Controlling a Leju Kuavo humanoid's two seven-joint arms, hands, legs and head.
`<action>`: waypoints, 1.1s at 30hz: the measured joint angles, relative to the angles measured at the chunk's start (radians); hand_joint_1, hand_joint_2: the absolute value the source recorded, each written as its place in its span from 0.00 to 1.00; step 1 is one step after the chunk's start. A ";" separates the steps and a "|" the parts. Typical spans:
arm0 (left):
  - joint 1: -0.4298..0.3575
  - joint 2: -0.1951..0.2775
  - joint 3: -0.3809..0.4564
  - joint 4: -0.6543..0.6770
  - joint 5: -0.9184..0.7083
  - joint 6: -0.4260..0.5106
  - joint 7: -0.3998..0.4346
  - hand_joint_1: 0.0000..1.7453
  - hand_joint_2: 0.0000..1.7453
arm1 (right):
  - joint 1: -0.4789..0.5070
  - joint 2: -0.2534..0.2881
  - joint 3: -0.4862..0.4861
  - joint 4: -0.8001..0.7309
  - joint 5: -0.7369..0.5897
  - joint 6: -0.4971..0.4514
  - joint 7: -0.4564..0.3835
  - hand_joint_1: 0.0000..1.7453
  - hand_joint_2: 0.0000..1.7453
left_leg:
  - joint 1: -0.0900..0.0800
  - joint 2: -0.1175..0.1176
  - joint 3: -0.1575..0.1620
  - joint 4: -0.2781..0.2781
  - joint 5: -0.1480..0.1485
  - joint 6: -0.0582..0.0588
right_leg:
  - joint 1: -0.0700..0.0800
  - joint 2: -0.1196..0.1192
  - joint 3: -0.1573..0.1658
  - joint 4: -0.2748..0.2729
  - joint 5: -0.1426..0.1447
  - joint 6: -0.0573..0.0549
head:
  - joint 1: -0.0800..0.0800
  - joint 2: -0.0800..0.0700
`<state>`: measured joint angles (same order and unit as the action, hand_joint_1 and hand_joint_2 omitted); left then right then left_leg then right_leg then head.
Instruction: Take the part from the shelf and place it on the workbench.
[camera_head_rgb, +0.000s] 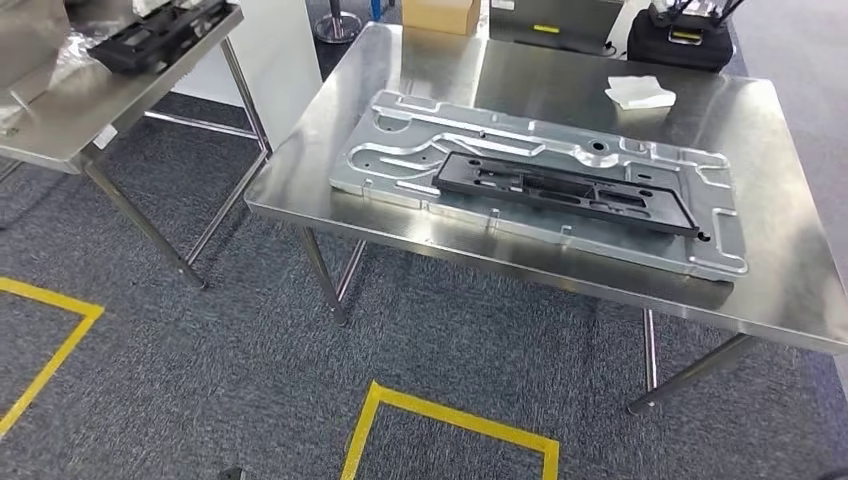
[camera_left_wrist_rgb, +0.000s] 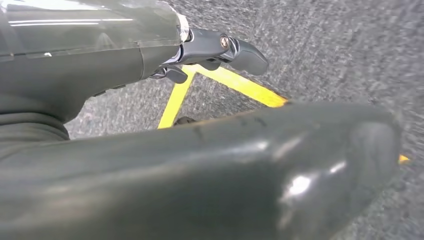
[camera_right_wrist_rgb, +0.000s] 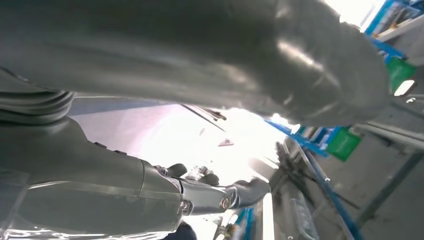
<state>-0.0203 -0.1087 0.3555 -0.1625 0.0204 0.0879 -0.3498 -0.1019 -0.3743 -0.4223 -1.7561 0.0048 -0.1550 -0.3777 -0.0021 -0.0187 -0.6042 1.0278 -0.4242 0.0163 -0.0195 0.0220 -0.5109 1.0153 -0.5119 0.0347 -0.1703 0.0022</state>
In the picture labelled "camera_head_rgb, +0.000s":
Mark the stainless steel table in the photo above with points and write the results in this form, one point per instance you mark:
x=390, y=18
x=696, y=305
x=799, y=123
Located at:
x=66, y=119

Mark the clear plastic bag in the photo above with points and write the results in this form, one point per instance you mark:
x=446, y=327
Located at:
x=149, y=6

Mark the black plastic frame part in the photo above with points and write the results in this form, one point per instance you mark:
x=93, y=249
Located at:
x=556, y=185

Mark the stainless steel workbench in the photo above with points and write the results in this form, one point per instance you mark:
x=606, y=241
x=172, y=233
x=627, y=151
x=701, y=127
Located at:
x=530, y=73

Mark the clear plastic film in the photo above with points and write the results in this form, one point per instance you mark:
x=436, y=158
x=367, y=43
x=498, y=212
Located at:
x=73, y=53

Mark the white sticker label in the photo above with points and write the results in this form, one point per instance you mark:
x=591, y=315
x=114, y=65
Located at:
x=104, y=137

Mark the chrome stanchion base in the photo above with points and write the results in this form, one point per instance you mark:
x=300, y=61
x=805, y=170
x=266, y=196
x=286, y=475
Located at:
x=338, y=30

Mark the aluminium fixture plate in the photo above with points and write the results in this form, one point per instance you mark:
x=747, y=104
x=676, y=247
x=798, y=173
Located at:
x=397, y=169

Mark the brown cardboard box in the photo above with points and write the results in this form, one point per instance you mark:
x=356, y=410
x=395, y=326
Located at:
x=440, y=16

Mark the grey laptop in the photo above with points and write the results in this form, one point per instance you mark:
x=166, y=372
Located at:
x=556, y=26

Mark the black plastic frame parts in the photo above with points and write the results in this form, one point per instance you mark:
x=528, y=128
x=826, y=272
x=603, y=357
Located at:
x=146, y=43

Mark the white folded tissue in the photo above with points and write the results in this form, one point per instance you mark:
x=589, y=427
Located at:
x=639, y=93

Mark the black bag with antennas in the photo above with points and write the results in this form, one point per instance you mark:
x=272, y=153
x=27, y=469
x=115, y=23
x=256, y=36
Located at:
x=676, y=53

